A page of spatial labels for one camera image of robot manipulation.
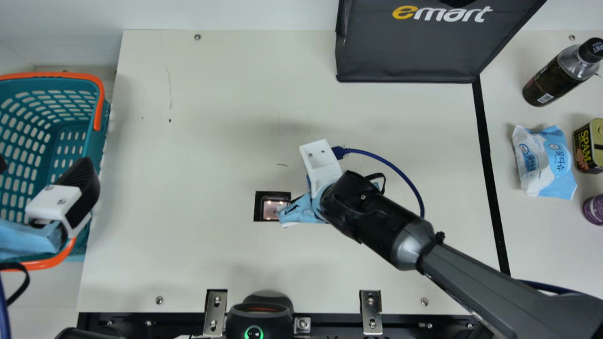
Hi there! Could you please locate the black strip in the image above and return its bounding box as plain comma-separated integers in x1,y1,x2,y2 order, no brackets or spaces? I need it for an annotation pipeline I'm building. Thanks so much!
472,75,512,276

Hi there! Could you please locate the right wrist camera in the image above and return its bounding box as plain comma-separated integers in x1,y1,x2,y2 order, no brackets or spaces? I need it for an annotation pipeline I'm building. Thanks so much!
299,139,343,198

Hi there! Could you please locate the rectangular tin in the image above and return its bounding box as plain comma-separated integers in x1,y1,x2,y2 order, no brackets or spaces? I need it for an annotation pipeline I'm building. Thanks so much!
573,118,603,174

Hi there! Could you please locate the dark grey bag with straps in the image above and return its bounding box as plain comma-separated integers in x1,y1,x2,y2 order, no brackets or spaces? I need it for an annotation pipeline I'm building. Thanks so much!
335,0,547,84

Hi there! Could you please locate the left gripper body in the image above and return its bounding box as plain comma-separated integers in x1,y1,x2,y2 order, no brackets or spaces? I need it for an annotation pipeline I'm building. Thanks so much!
0,219,65,261

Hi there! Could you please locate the pale blue white pouch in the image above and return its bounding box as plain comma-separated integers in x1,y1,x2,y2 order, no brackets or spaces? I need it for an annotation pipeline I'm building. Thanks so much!
512,125,578,201

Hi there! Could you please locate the black device with green light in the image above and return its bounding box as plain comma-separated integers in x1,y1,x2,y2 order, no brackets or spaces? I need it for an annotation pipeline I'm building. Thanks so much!
225,294,295,339

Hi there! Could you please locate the dark coffee bottle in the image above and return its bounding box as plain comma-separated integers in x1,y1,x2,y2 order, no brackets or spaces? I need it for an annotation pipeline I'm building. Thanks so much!
522,38,603,107

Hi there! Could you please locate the teal shopping basket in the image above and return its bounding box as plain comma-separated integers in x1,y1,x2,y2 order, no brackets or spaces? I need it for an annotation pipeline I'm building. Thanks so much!
0,72,111,272

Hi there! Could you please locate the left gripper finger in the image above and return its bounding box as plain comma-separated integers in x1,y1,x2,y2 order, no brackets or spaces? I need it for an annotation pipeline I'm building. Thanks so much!
26,157,101,238

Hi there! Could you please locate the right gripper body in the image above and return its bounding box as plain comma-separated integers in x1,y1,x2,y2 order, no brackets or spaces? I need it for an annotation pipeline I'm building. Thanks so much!
277,191,330,229

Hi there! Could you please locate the small square scanner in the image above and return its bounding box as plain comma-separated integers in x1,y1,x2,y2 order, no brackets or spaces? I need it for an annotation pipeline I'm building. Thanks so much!
254,191,292,222

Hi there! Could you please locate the purple can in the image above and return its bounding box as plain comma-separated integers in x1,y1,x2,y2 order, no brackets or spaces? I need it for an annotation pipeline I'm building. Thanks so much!
583,194,603,226

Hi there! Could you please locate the black cable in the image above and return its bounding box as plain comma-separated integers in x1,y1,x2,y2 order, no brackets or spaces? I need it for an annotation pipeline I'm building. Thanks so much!
0,262,30,307

